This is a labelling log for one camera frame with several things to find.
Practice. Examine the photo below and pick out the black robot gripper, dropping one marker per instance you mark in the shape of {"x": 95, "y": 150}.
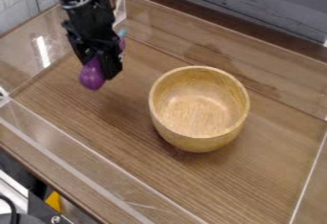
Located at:
{"x": 91, "y": 33}

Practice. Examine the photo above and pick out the purple toy eggplant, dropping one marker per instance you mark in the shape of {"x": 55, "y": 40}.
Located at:
{"x": 91, "y": 76}

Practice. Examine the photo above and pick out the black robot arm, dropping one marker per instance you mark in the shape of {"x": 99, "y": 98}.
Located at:
{"x": 91, "y": 34}

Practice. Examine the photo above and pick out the light wooden bowl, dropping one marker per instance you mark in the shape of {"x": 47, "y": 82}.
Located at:
{"x": 199, "y": 105}

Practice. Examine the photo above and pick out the yellow object under table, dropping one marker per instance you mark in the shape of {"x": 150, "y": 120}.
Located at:
{"x": 54, "y": 201}

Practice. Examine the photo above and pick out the clear acrylic corner bracket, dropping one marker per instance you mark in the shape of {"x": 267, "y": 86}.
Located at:
{"x": 121, "y": 14}

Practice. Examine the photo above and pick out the clear acrylic tray wall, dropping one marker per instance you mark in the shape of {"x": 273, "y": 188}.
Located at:
{"x": 99, "y": 186}

